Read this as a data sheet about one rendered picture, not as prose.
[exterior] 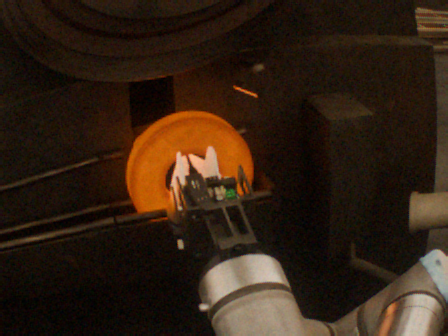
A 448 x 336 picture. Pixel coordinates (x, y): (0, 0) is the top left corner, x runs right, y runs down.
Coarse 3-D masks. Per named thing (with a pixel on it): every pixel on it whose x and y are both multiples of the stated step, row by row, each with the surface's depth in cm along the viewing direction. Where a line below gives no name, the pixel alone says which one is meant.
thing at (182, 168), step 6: (180, 156) 82; (186, 156) 89; (180, 162) 82; (186, 162) 88; (174, 168) 87; (180, 168) 82; (186, 168) 87; (174, 174) 86; (180, 174) 83; (186, 174) 86; (174, 180) 86; (180, 180) 84; (174, 186) 85
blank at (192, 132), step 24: (168, 120) 86; (192, 120) 85; (216, 120) 86; (144, 144) 85; (168, 144) 85; (192, 144) 86; (216, 144) 87; (240, 144) 88; (144, 168) 85; (168, 168) 87; (144, 192) 87; (168, 192) 89; (240, 192) 91
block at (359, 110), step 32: (320, 96) 94; (320, 128) 90; (352, 128) 88; (320, 160) 92; (352, 160) 90; (320, 192) 94; (352, 192) 92; (320, 224) 96; (352, 224) 94; (320, 256) 97
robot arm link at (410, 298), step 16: (432, 256) 63; (416, 272) 63; (432, 272) 61; (384, 288) 68; (400, 288) 63; (416, 288) 60; (432, 288) 60; (368, 304) 68; (384, 304) 64; (400, 304) 59; (416, 304) 57; (432, 304) 58; (368, 320) 66; (384, 320) 58; (400, 320) 55; (416, 320) 54; (432, 320) 55
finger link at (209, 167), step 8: (208, 152) 84; (192, 160) 88; (200, 160) 88; (208, 160) 85; (216, 160) 83; (192, 168) 88; (200, 168) 87; (208, 168) 85; (216, 168) 83; (208, 176) 86
